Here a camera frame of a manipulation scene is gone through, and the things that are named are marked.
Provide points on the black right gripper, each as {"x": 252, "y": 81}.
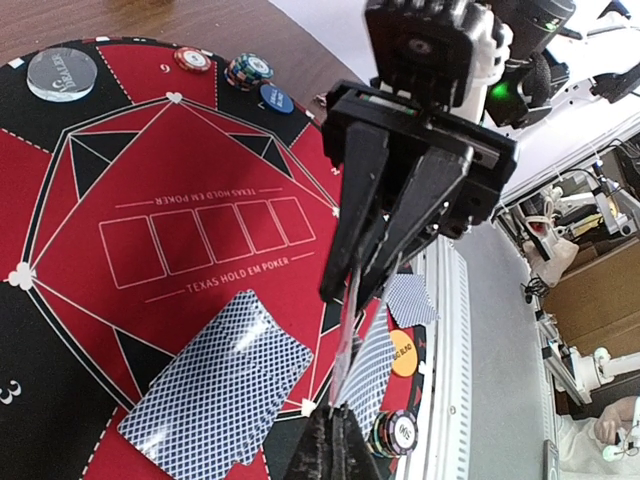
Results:
{"x": 404, "y": 149}

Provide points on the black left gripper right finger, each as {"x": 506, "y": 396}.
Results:
{"x": 353, "y": 461}

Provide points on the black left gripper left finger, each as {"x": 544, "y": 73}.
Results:
{"x": 314, "y": 456}

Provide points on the black poker chip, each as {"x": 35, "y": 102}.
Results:
{"x": 394, "y": 434}

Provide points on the blue-backed playing card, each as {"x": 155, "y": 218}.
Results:
{"x": 360, "y": 380}

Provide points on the orange big blind button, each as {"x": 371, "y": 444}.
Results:
{"x": 406, "y": 358}

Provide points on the grey playing card deck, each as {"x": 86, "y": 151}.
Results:
{"x": 215, "y": 403}

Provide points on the blue small blind button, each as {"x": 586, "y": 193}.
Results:
{"x": 276, "y": 99}

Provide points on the red five poker chip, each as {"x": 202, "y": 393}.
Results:
{"x": 192, "y": 60}

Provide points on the dealt blue-backed playing cards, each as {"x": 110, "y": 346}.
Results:
{"x": 409, "y": 302}

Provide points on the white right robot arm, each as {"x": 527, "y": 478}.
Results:
{"x": 472, "y": 101}

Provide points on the person in white coat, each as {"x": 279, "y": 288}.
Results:
{"x": 603, "y": 447}

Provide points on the round red black poker mat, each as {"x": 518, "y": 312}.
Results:
{"x": 129, "y": 219}

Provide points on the aluminium front rail frame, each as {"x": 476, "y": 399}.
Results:
{"x": 487, "y": 407}

